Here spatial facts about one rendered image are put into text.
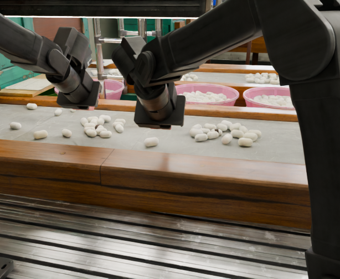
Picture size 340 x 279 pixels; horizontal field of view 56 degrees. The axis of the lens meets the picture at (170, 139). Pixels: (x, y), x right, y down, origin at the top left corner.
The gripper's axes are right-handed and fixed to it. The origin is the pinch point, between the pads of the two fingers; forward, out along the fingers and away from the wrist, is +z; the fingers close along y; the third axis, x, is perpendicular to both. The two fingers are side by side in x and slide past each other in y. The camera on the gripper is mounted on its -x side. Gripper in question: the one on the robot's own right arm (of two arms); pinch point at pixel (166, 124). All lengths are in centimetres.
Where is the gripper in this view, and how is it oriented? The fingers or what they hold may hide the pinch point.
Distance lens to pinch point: 74.3
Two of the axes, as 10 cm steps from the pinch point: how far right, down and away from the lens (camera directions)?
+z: 1.4, 3.1, 9.4
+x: -1.1, 9.5, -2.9
